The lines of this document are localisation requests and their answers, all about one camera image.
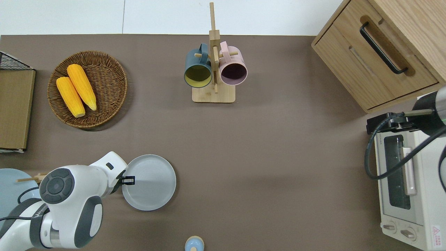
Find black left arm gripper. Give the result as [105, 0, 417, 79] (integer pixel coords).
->
[110, 170, 136, 194]

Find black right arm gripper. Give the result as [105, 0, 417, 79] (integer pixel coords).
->
[366, 112, 419, 135]

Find gray round plate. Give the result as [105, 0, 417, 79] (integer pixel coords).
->
[121, 154, 177, 212]

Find wooden plate rack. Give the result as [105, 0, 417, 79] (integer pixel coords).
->
[16, 173, 49, 184]

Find light blue round plate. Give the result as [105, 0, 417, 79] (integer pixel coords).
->
[0, 168, 41, 227]

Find wooden drawer cabinet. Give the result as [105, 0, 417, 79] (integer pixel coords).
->
[311, 0, 446, 114]

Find white toaster oven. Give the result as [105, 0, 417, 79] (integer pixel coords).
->
[374, 92, 446, 251]

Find round wicker basket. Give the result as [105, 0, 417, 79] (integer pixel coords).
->
[47, 51, 128, 129]

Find small blue tan shaker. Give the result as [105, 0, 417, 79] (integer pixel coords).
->
[184, 236, 205, 251]

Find yellow corn cob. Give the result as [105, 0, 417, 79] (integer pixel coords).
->
[67, 64, 97, 111]
[56, 77, 86, 118]

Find brown table mat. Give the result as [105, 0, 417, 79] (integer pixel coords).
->
[0, 34, 446, 251]

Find wooden mug tree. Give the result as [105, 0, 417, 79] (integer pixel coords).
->
[192, 2, 239, 104]

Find brown wooden board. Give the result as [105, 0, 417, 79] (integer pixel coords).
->
[0, 69, 36, 154]

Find dark blue mug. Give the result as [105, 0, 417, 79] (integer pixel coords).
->
[184, 43, 213, 88]

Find pink mug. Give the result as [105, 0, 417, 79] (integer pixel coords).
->
[218, 41, 248, 86]

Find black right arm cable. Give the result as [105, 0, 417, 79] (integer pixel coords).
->
[364, 113, 446, 194]

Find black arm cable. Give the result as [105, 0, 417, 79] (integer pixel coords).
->
[0, 186, 41, 223]
[364, 113, 446, 194]

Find white toaster door handle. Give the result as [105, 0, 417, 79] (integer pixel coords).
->
[402, 147, 418, 196]

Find black cabinet drawer handle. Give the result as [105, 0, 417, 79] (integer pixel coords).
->
[360, 22, 408, 75]

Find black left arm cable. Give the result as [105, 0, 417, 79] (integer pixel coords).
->
[0, 186, 41, 223]

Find black wire rack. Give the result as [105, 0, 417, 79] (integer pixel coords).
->
[0, 51, 36, 71]

